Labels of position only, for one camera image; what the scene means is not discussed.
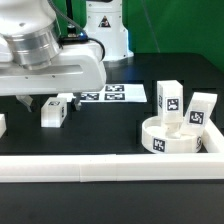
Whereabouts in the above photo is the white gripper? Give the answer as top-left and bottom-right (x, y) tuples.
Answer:
(0, 43), (106, 112)

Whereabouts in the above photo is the white round stool seat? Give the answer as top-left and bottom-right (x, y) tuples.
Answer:
(141, 116), (202, 154)

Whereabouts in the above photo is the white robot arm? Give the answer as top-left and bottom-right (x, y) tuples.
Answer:
(0, 0), (133, 111)

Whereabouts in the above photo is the white marker sheet with tags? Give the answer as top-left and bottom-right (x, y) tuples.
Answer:
(56, 83), (148, 103)

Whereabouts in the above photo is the black cable on base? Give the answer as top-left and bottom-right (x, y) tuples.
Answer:
(46, 0), (107, 61)

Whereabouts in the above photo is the white U-shaped fence wall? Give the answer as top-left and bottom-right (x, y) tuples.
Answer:
(0, 122), (224, 182)

